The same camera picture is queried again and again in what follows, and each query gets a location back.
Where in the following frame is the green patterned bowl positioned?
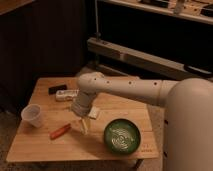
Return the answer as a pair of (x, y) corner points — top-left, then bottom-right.
(103, 118), (141, 155)

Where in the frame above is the white remote control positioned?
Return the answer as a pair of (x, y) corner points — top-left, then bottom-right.
(55, 90), (78, 102)

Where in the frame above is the small white square block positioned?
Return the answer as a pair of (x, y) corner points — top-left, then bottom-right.
(89, 107), (100, 120)

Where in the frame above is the wooden side table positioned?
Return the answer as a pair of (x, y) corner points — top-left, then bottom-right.
(7, 77), (159, 162)

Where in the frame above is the wooden shelf with items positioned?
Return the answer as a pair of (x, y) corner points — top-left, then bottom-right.
(101, 0), (213, 25)

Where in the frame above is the black rectangular block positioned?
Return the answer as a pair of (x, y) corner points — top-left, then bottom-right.
(48, 84), (67, 95)

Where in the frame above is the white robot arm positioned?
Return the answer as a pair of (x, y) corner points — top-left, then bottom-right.
(71, 72), (213, 171)

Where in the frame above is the long grey metal beam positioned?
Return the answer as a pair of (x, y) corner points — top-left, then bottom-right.
(87, 37), (213, 80)

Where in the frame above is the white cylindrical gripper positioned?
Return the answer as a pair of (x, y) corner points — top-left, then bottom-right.
(63, 100), (92, 135)

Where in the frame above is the vertical metal pole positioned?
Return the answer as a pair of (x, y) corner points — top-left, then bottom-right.
(94, 0), (101, 41)

